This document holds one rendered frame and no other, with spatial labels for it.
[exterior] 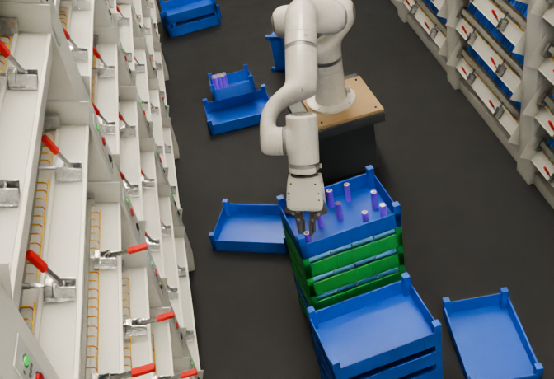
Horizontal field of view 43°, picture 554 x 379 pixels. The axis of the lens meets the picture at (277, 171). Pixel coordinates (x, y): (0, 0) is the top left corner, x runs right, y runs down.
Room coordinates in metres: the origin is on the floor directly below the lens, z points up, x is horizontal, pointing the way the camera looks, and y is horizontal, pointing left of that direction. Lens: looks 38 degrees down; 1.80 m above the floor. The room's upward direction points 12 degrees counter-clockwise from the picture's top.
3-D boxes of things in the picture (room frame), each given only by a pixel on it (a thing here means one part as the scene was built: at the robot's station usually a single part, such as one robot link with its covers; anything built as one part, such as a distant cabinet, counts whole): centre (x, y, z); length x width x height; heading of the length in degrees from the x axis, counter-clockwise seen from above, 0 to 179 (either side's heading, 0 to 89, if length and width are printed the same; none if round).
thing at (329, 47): (2.26, -0.30, 0.60); 0.19 x 0.12 x 0.24; 77
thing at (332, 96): (2.27, -0.26, 0.39); 0.19 x 0.19 x 0.18
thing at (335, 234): (1.48, -0.15, 0.44); 0.30 x 0.20 x 0.08; 100
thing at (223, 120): (2.73, 0.12, 0.04); 0.30 x 0.20 x 0.08; 93
